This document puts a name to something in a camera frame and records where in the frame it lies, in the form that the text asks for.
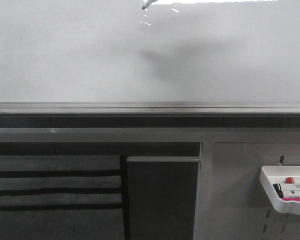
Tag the black tip whiteboard marker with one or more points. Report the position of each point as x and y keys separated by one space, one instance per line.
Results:
x=147 y=4

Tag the grey metal support panel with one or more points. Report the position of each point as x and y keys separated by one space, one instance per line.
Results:
x=162 y=197

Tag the grey fabric organizer black stripes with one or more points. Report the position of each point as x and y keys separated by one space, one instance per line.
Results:
x=63 y=198

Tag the black cap marker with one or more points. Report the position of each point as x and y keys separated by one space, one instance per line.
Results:
x=287 y=190

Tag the red cap marker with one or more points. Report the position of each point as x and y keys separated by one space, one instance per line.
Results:
x=292 y=180

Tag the white plastic marker tray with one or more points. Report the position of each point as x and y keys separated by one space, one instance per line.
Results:
x=276 y=174

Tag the pink eraser in tray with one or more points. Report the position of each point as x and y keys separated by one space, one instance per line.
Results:
x=297 y=199

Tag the white whiteboard with aluminium frame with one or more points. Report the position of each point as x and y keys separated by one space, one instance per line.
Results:
x=111 y=57

